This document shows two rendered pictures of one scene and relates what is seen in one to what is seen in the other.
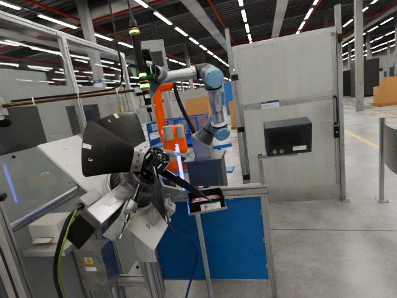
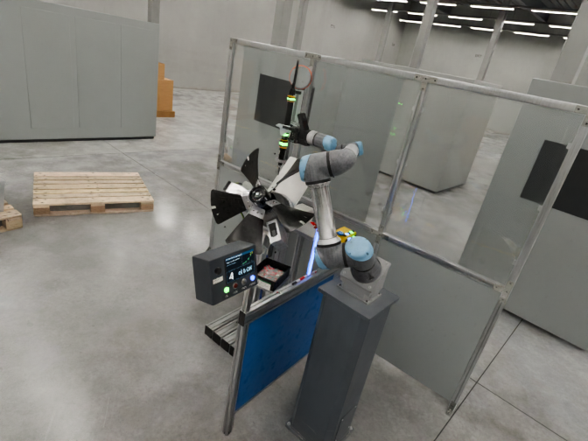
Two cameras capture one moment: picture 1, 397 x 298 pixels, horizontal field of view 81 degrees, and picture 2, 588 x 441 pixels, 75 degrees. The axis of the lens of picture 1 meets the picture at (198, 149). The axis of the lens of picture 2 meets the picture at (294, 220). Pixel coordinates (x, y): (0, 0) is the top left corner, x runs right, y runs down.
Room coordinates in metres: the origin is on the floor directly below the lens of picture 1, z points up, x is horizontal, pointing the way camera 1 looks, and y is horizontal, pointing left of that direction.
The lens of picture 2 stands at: (2.14, -1.75, 2.04)
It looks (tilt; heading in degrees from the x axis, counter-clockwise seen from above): 23 degrees down; 112
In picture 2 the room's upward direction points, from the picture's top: 11 degrees clockwise
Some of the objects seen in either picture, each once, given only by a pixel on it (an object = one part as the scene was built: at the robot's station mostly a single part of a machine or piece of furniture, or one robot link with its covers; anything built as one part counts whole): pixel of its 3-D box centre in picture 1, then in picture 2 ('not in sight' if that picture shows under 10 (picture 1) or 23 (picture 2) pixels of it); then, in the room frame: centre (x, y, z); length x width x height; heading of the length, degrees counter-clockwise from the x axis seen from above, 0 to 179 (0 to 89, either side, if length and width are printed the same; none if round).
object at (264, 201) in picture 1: (269, 247); (234, 381); (1.43, -0.38, 0.39); 0.04 x 0.04 x 0.78; 78
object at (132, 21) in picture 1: (140, 64); (286, 125); (1.19, 0.21, 1.66); 0.04 x 0.04 x 0.46
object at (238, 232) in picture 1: (207, 240); (287, 337); (1.52, 0.04, 0.45); 0.82 x 0.02 x 0.66; 78
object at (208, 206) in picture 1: (205, 200); (269, 274); (1.34, 0.01, 0.85); 0.22 x 0.17 x 0.07; 93
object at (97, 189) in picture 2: not in sight; (93, 191); (-1.74, 1.26, 0.07); 1.20 x 1.00 x 0.15; 57
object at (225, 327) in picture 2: not in sight; (255, 327); (1.10, 0.44, 0.04); 0.62 x 0.45 x 0.08; 78
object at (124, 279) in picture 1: (133, 279); not in sight; (1.10, 0.46, 0.56); 0.19 x 0.04 x 0.04; 78
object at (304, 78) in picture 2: not in sight; (300, 77); (0.91, 0.88, 1.88); 0.16 x 0.07 x 0.16; 23
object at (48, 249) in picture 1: (70, 232); (303, 226); (1.19, 0.78, 0.85); 0.36 x 0.24 x 0.03; 168
